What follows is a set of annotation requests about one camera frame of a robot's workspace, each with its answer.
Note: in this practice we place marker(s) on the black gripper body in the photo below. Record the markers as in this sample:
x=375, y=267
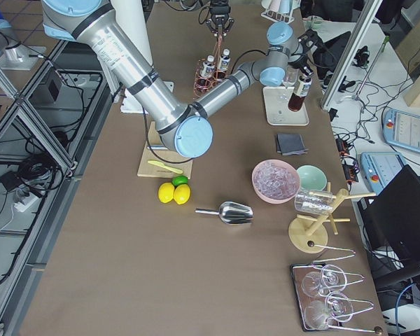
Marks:
x=298, y=63
x=220, y=9

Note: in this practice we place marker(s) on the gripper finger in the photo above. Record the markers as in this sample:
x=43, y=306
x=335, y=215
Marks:
x=226, y=24
x=306, y=70
x=212, y=25

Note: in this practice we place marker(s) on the tea bottle two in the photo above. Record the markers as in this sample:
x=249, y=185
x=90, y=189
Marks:
x=300, y=92

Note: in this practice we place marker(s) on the copper wire bottle basket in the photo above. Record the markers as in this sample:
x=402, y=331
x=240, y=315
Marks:
x=203, y=85

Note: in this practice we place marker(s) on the tea bottle three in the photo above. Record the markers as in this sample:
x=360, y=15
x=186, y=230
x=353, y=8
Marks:
x=224, y=60

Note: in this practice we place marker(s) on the tea bottle one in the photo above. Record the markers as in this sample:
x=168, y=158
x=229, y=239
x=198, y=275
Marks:
x=208, y=67

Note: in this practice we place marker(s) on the clear wine glass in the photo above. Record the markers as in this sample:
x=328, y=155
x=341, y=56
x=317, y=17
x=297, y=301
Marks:
x=288, y=83

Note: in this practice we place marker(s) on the cream rabbit tray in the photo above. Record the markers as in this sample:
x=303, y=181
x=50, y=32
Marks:
x=276, y=101

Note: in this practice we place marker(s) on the white cup rack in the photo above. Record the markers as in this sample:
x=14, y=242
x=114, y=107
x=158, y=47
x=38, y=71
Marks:
x=279, y=10

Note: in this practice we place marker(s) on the grey folded cloth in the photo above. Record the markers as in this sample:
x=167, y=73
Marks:
x=290, y=144

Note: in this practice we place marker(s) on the green ceramic bowl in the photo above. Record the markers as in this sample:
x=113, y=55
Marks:
x=312, y=178

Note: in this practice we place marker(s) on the blue teach pendant upper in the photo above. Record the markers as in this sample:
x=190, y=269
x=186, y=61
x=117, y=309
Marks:
x=402, y=129

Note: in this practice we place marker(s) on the blue teach pendant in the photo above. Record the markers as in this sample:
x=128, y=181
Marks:
x=402, y=129
x=380, y=168

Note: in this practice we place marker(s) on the pink bowl of ice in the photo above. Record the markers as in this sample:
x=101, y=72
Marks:
x=275, y=181

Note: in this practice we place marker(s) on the blue teach pendant lower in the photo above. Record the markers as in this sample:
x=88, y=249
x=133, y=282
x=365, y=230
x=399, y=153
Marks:
x=380, y=168

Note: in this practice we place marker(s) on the clear glass mug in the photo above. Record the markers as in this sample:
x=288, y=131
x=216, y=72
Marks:
x=316, y=202

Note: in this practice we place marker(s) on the wooden cutting board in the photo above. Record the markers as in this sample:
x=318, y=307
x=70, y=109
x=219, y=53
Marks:
x=151, y=166

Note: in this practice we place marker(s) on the yellow plastic knife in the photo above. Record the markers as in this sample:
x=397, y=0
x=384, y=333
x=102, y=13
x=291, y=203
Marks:
x=164, y=166

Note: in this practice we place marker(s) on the green lime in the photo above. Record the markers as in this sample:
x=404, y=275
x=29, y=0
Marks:
x=179, y=180

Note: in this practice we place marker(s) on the steel ice scoop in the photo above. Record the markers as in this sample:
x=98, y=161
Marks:
x=231, y=213

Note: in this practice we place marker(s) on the wooden cup tree stand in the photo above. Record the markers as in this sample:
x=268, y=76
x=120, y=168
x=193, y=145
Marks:
x=307, y=232

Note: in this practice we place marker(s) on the yellow lemon upper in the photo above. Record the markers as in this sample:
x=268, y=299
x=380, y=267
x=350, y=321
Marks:
x=182, y=194

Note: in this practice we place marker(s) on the yellow lemon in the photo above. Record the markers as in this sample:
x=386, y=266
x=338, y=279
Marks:
x=182, y=194
x=165, y=192

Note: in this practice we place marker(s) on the yellow lemon lower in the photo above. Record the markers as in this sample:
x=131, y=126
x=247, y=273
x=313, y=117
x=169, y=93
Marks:
x=165, y=192

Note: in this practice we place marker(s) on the black monitor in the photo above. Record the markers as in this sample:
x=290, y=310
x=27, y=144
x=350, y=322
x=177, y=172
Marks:
x=393, y=217

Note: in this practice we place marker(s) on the hanging wine glass far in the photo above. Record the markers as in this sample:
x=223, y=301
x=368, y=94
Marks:
x=322, y=281

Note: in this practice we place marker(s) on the hanging wine glass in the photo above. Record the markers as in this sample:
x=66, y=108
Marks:
x=330, y=313
x=322, y=281

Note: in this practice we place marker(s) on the hanging wine glass near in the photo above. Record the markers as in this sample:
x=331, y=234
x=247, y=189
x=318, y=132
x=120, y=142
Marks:
x=330, y=313

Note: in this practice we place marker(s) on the black mirrored tray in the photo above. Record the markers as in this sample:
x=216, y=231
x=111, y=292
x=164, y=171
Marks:
x=303, y=300

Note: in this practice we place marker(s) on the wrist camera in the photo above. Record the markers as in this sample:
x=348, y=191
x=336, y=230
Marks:
x=310, y=39

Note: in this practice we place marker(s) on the aluminium frame post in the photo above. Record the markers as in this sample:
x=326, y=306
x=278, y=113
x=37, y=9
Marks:
x=360, y=29

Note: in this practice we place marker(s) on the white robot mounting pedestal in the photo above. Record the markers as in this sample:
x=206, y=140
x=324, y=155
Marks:
x=136, y=62

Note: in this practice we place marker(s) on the wire glass hanger rack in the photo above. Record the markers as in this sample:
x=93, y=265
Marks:
x=359, y=306

